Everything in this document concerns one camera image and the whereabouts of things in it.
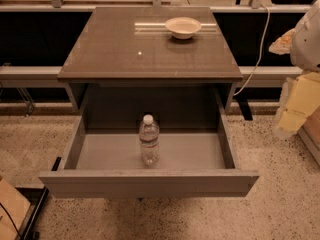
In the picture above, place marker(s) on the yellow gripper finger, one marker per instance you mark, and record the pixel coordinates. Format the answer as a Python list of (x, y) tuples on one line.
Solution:
[(283, 44), (299, 98)]

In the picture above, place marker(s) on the clear plastic water bottle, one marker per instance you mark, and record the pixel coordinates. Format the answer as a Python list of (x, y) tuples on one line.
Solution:
[(149, 140)]

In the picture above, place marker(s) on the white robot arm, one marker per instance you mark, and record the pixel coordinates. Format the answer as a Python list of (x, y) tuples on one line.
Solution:
[(305, 47)]

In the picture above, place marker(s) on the brown cabinet counter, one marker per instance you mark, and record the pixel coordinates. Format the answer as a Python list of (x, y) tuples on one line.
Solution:
[(132, 44)]

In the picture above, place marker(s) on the open grey top drawer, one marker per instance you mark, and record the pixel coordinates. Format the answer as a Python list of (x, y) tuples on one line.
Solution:
[(103, 157)]

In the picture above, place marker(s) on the white bowl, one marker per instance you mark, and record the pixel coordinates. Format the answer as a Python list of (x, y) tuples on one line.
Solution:
[(183, 27)]

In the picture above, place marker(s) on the wooden board with black frame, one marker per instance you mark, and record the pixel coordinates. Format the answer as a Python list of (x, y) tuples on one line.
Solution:
[(20, 207)]

